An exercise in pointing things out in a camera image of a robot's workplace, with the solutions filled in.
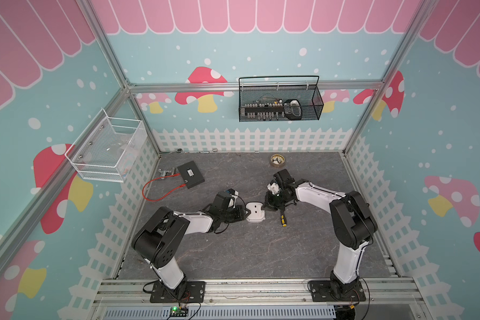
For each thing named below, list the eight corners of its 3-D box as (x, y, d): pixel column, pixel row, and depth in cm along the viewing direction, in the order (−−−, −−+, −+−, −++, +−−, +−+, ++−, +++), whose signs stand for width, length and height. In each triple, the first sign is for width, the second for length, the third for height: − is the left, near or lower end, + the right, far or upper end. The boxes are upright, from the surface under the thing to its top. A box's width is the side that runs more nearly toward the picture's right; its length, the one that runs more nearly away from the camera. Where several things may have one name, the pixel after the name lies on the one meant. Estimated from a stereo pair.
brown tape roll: (271, 167, 117) (271, 164, 115) (269, 157, 122) (270, 154, 120) (285, 167, 117) (286, 164, 115) (283, 157, 122) (284, 154, 120)
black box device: (187, 189, 106) (186, 186, 104) (178, 169, 115) (177, 166, 113) (204, 182, 109) (203, 179, 107) (194, 163, 118) (193, 160, 116)
